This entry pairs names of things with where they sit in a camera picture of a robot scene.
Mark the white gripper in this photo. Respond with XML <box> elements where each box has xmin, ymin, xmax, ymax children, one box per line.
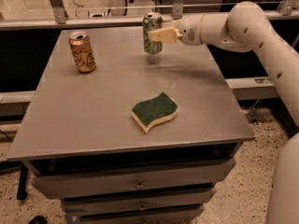
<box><xmin>148</xmin><ymin>14</ymin><xmax>217</xmax><ymax>46</ymax></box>

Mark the green soda can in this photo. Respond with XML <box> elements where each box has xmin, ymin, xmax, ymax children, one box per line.
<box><xmin>143</xmin><ymin>12</ymin><xmax>163</xmax><ymax>54</ymax></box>

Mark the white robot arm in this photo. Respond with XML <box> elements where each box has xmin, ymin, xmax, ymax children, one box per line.
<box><xmin>149</xmin><ymin>2</ymin><xmax>299</xmax><ymax>224</ymax></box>

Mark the green and yellow sponge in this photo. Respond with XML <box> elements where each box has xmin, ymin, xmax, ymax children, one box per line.
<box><xmin>132</xmin><ymin>92</ymin><xmax>178</xmax><ymax>133</ymax></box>

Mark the orange soda can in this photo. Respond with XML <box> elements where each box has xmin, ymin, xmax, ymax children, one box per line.
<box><xmin>69</xmin><ymin>31</ymin><xmax>96</xmax><ymax>73</ymax></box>

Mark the grey drawer cabinet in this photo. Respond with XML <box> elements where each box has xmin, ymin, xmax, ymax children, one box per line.
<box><xmin>7</xmin><ymin>25</ymin><xmax>256</xmax><ymax>224</ymax></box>

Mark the top grey drawer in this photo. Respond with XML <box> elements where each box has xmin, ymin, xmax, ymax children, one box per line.
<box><xmin>32</xmin><ymin>158</ymin><xmax>235</xmax><ymax>199</ymax></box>

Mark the grey drawer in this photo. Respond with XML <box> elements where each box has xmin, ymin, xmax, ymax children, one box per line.
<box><xmin>76</xmin><ymin>204</ymin><xmax>204</xmax><ymax>224</ymax></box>
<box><xmin>62</xmin><ymin>188</ymin><xmax>216</xmax><ymax>217</ymax></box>
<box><xmin>32</xmin><ymin>158</ymin><xmax>235</xmax><ymax>199</ymax></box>

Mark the middle grey drawer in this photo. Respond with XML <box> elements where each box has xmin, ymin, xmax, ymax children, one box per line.
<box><xmin>62</xmin><ymin>188</ymin><xmax>216</xmax><ymax>217</ymax></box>

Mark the bottom grey drawer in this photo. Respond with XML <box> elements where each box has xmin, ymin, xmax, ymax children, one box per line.
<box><xmin>76</xmin><ymin>204</ymin><xmax>204</xmax><ymax>224</ymax></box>

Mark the metal railing frame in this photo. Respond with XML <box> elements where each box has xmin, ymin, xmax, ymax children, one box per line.
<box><xmin>0</xmin><ymin>0</ymin><xmax>299</xmax><ymax>31</ymax></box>

